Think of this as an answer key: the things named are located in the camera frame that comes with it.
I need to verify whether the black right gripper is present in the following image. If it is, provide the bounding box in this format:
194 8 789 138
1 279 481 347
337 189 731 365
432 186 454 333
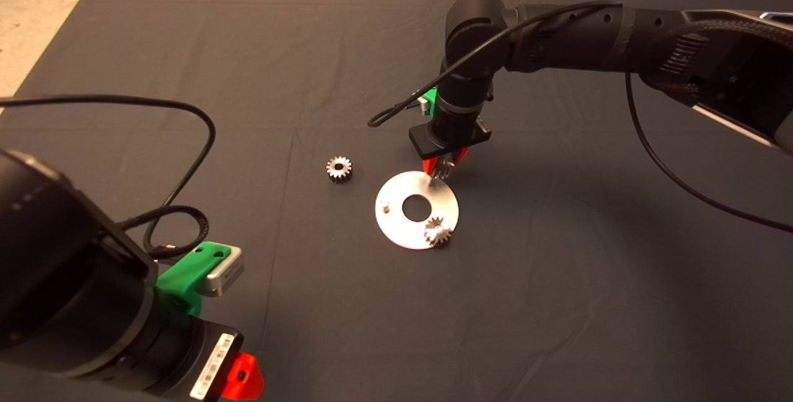
408 117 493 175

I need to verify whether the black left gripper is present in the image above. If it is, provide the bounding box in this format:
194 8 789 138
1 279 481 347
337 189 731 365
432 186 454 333
138 314 265 402

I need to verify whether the small steel planetary gear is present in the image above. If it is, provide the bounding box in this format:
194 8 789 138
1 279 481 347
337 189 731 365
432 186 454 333
325 155 353 185
432 157 458 183
424 216 453 248

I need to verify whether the round metal carrier plate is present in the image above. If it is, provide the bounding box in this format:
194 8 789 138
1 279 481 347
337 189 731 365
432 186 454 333
374 170 460 251

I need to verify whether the dark grey table cloth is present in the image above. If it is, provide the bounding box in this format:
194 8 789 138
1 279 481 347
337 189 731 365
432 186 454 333
0 0 793 402

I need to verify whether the right black camera cable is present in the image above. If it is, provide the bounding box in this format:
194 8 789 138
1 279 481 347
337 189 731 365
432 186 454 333
367 0 793 234

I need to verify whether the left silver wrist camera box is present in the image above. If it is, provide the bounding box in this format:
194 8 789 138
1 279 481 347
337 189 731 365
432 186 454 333
203 246 246 299

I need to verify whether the left green camera mount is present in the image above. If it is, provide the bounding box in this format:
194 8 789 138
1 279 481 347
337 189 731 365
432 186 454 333
155 241 232 318

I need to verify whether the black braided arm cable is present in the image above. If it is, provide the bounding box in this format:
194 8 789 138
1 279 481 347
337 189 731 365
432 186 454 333
657 15 793 77

